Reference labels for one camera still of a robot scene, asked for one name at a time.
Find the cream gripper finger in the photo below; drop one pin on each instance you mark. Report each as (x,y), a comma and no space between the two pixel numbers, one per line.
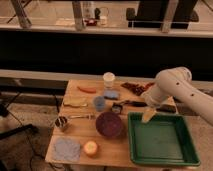
(148,114)

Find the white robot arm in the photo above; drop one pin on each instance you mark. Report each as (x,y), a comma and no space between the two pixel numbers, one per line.
(176,82)

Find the purple bowl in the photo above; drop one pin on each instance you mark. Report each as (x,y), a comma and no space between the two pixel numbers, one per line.
(109,124)

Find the black rectangular block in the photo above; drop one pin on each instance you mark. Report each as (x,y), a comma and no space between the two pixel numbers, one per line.
(167,108)

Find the green plastic tray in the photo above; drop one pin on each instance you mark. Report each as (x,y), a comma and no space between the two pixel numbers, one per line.
(164,141)

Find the blue sponge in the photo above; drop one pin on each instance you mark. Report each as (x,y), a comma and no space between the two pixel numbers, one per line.
(111,94)

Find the blue cup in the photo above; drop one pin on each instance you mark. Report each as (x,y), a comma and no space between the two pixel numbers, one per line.
(99,103)

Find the white paper cup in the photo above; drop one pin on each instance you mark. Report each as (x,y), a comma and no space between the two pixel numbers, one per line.
(109,79)

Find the wooden table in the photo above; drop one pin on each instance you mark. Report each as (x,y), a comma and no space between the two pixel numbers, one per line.
(111,151)

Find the metal fork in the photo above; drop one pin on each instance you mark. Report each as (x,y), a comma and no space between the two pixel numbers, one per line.
(87,116)

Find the orange carrot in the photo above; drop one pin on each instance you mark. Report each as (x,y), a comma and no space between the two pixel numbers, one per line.
(87,90)

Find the orange round fruit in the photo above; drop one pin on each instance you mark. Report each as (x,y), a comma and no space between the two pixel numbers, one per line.
(90,148)

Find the yellow banana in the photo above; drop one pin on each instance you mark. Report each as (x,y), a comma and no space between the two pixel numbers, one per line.
(75,102)

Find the blue cloth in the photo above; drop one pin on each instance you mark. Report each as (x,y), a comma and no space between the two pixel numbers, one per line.
(66,150)

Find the black handled tool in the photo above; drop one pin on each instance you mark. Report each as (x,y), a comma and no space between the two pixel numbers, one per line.
(118,107)

